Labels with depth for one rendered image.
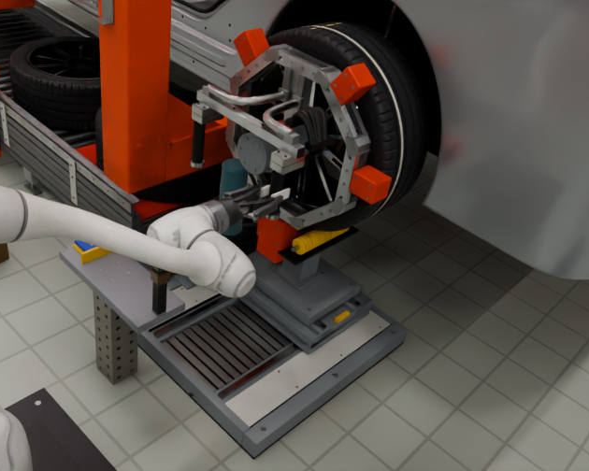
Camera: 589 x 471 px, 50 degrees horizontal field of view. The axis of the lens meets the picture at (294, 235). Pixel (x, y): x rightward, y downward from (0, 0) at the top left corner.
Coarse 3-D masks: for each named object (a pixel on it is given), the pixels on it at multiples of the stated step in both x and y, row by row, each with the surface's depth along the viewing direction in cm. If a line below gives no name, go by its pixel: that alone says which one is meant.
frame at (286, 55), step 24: (288, 48) 187; (240, 72) 199; (264, 72) 198; (312, 72) 179; (336, 72) 177; (240, 96) 205; (336, 96) 175; (336, 120) 178; (360, 120) 179; (360, 144) 177; (288, 216) 207; (312, 216) 200
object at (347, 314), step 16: (256, 288) 246; (256, 304) 240; (272, 304) 240; (352, 304) 243; (368, 304) 246; (272, 320) 237; (288, 320) 234; (320, 320) 233; (336, 320) 234; (352, 320) 243; (288, 336) 233; (304, 336) 227; (320, 336) 228
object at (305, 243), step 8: (312, 232) 213; (320, 232) 215; (328, 232) 217; (336, 232) 219; (344, 232) 224; (296, 240) 209; (304, 240) 209; (312, 240) 211; (320, 240) 214; (328, 240) 218; (296, 248) 209; (304, 248) 208; (312, 248) 213
